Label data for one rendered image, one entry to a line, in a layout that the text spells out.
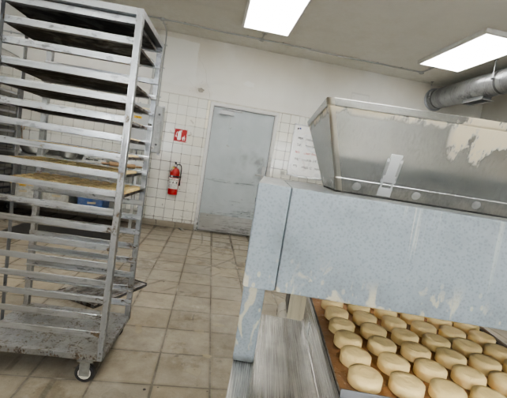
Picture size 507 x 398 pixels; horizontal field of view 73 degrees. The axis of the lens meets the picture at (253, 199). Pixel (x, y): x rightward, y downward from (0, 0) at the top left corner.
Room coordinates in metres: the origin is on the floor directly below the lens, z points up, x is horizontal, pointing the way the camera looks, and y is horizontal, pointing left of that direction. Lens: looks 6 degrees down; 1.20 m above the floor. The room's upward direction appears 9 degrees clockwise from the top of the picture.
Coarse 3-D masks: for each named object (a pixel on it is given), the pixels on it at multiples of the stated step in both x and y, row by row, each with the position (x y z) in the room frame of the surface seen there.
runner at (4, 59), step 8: (8, 56) 1.61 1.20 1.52; (16, 64) 1.61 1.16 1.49; (24, 64) 1.61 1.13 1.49; (32, 64) 1.62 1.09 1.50; (40, 64) 1.62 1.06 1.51; (48, 64) 1.62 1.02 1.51; (56, 72) 1.65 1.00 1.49; (64, 72) 1.63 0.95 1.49; (72, 72) 1.63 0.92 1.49; (80, 72) 1.63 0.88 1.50; (88, 72) 1.64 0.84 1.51; (96, 72) 1.64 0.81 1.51; (104, 80) 1.66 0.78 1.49; (112, 80) 1.65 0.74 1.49; (120, 80) 1.65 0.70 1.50; (128, 80) 1.65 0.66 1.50
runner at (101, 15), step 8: (8, 0) 1.61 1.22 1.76; (16, 0) 1.61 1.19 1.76; (24, 0) 1.61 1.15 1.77; (32, 0) 1.62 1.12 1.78; (40, 0) 1.62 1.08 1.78; (40, 8) 1.64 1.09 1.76; (48, 8) 1.62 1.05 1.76; (56, 8) 1.62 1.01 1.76; (64, 8) 1.63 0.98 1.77; (72, 8) 1.63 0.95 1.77; (80, 8) 1.63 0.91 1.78; (88, 16) 1.64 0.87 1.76; (96, 16) 1.64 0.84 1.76; (104, 16) 1.64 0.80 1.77; (112, 16) 1.64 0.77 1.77; (120, 16) 1.65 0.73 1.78; (128, 16) 1.65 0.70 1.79; (128, 24) 1.68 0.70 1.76; (144, 24) 1.66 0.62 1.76
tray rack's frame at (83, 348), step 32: (0, 0) 1.58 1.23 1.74; (64, 0) 1.60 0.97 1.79; (96, 0) 1.61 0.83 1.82; (0, 32) 1.59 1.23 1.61; (0, 64) 1.61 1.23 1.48; (32, 224) 2.02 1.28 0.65; (0, 320) 1.80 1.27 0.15; (32, 320) 1.86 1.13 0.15; (64, 320) 1.91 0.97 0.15; (128, 320) 2.07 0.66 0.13; (32, 352) 1.60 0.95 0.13; (64, 352) 1.61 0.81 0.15; (96, 352) 1.65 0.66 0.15
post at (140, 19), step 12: (144, 12) 1.64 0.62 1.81; (132, 60) 1.62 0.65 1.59; (132, 72) 1.62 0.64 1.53; (132, 84) 1.63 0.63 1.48; (132, 96) 1.63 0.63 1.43; (132, 108) 1.63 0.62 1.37; (132, 120) 1.65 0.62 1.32; (120, 156) 1.62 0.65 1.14; (120, 168) 1.62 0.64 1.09; (120, 180) 1.63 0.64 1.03; (120, 192) 1.63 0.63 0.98; (120, 204) 1.63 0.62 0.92; (120, 216) 1.65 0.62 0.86; (108, 264) 1.62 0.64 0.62; (108, 276) 1.63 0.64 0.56; (108, 288) 1.63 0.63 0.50; (108, 300) 1.63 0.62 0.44; (108, 312) 1.64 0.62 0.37; (96, 360) 1.62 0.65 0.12
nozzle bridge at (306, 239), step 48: (288, 192) 0.50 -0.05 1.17; (336, 192) 0.56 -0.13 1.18; (288, 240) 0.50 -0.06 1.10; (336, 240) 0.50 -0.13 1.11; (384, 240) 0.50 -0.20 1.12; (432, 240) 0.50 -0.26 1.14; (480, 240) 0.49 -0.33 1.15; (288, 288) 0.50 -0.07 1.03; (336, 288) 0.50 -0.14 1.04; (384, 288) 0.50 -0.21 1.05; (432, 288) 0.50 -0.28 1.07; (480, 288) 0.49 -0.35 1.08; (240, 336) 0.61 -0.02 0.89
